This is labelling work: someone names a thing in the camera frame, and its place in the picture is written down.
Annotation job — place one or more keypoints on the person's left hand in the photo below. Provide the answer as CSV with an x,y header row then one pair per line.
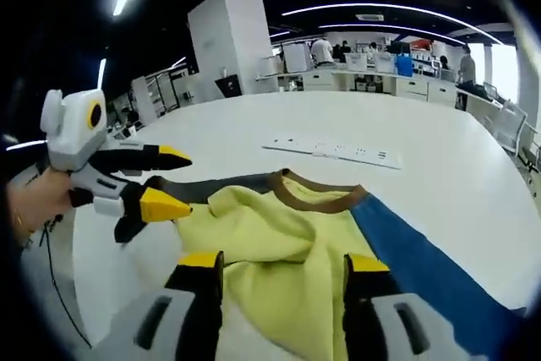
x,y
38,200

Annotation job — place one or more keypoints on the yellow blue grey garment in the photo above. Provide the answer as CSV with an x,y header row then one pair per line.
x,y
274,225

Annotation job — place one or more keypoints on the metal shelf rack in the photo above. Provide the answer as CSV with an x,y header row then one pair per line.
x,y
145,99

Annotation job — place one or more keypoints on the white mesh office chair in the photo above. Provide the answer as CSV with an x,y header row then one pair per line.
x,y
511,124

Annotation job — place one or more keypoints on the white cabinet row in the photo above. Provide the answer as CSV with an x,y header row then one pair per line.
x,y
406,87

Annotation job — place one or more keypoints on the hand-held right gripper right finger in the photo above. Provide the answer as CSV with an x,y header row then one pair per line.
x,y
380,318

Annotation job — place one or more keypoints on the black trapezoid bin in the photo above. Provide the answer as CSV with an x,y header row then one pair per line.
x,y
228,85

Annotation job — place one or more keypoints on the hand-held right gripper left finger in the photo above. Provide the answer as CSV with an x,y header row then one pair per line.
x,y
169,318

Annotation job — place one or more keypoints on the white ceiling light strip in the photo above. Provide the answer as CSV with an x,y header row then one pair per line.
x,y
393,7
380,26

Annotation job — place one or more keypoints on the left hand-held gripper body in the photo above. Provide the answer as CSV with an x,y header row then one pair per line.
x,y
74,132

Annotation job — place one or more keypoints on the blue storage box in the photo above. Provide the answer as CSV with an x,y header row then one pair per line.
x,y
404,66

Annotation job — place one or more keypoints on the ceiling air vent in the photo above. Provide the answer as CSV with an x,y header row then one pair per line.
x,y
369,17

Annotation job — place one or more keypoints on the wide white pillar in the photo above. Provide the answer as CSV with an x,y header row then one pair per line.
x,y
230,39

